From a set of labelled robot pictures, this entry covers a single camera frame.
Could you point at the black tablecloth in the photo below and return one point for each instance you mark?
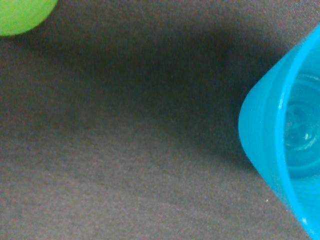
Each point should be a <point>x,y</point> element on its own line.
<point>119,120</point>

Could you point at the blue plastic cup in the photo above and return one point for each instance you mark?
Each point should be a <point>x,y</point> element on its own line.
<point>279,130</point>

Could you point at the green plastic bowl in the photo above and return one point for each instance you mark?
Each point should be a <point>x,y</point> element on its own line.
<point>20,16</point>

